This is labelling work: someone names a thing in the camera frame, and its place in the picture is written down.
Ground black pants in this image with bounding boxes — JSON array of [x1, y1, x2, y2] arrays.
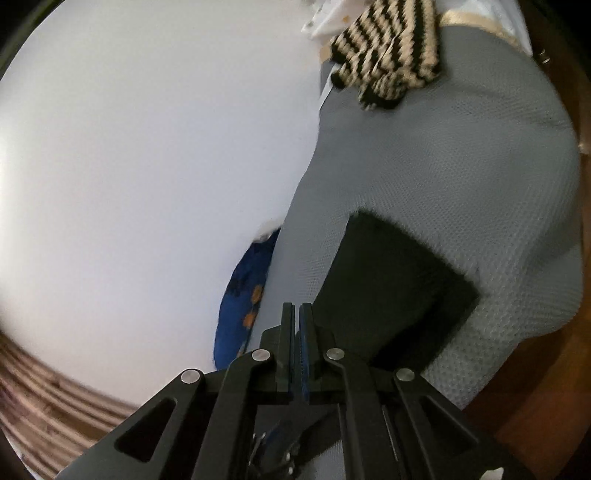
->
[[308, 209, 481, 371]]

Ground grey mesh mattress pad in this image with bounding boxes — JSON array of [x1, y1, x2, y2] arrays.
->
[[240, 21, 583, 418]]

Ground wooden slatted panel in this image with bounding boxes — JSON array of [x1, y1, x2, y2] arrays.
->
[[0, 334, 136, 479]]

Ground pale sheet with beige trim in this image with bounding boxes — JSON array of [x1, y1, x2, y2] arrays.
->
[[436, 0, 533, 52]]

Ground white printed cloth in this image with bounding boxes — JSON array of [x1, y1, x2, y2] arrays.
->
[[300, 0, 371, 40]]

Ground black beige striped knit garment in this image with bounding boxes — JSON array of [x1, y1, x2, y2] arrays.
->
[[329, 0, 442, 111]]

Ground blue floral pillow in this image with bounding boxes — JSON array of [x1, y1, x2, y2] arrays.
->
[[213, 228, 282, 371]]

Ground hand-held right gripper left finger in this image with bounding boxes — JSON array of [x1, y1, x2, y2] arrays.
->
[[55, 303, 295, 480]]

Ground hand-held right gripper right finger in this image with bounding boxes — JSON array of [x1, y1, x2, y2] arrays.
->
[[298, 303, 537, 480]]

